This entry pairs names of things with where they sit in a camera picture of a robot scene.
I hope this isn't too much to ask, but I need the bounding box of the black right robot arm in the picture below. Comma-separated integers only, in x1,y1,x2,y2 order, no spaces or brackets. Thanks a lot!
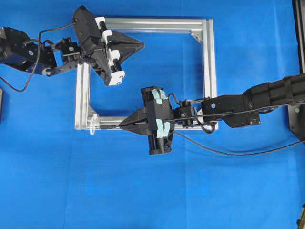
118,74,305,155

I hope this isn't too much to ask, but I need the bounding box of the blue table mat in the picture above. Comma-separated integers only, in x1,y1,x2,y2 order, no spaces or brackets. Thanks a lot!
0,0,305,229

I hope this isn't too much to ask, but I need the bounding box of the dark object at left edge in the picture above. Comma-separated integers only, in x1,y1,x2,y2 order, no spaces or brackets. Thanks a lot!
0,88,3,122

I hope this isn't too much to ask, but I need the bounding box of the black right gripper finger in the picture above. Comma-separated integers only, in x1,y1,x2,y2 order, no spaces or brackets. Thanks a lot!
119,107,147,126
120,123,151,135

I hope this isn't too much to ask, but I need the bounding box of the yellow black object bottom right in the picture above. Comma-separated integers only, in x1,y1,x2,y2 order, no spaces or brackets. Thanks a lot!
296,204,305,229

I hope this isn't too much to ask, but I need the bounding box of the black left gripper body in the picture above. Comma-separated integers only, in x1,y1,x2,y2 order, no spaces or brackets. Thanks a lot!
73,6,125,86

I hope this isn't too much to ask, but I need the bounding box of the white zip tie loop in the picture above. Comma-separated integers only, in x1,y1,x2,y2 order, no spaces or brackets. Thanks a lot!
89,114,100,135

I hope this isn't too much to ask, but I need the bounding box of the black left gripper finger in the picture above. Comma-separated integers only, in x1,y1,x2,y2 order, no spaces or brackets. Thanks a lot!
119,46,143,64
111,30,143,48

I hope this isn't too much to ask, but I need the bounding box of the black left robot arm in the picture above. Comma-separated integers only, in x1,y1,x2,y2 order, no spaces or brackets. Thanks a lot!
0,6,144,86

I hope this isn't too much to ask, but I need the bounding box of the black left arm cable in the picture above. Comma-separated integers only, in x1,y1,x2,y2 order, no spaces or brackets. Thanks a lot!
0,21,78,93

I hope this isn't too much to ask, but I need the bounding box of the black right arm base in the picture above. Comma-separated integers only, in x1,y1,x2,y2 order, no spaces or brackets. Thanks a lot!
287,0,305,144

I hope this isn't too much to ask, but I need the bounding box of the square aluminium extrusion frame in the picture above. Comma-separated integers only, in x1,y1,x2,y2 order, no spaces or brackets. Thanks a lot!
74,17,217,130

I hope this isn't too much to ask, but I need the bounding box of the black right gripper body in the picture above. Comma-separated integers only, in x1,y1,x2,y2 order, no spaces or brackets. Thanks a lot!
141,86,174,155

